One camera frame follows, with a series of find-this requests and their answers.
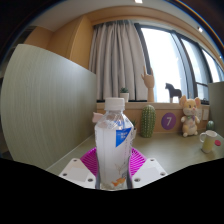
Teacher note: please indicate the wooden hand model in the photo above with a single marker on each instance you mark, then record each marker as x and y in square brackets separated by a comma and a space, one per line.
[148, 81]

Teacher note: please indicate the round purple number sign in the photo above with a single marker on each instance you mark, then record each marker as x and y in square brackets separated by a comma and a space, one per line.
[168, 121]

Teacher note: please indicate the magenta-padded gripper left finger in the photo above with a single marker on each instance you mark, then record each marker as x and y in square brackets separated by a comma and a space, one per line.
[77, 170]

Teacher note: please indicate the dark horse figurine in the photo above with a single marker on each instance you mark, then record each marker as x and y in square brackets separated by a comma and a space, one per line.
[173, 91]

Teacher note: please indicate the grey window curtain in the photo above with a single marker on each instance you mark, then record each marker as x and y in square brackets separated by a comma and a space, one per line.
[116, 60]

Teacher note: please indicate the yellow and white mug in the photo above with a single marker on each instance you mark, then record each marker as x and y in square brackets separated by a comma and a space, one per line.
[208, 141]

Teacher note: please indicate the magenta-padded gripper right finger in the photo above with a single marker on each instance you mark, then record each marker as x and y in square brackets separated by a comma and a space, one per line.
[150, 170]

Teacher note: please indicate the clear plastic water bottle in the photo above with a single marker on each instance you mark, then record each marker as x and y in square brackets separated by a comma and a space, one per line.
[111, 146]

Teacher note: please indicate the white wall socket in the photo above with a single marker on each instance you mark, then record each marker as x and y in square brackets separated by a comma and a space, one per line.
[205, 114]

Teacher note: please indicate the tiny potted succulent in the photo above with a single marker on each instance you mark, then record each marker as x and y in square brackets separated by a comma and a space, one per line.
[134, 128]

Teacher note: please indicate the potted plant in white pot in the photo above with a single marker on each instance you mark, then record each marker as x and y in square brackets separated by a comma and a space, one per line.
[124, 95]

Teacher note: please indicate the ceiling lights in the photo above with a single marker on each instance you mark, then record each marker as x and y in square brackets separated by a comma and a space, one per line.
[138, 1]

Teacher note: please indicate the tall green cactus figure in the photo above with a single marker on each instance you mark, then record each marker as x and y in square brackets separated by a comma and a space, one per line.
[148, 121]

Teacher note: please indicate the green desk partition panel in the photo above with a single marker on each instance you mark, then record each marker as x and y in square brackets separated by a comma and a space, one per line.
[217, 106]
[46, 106]

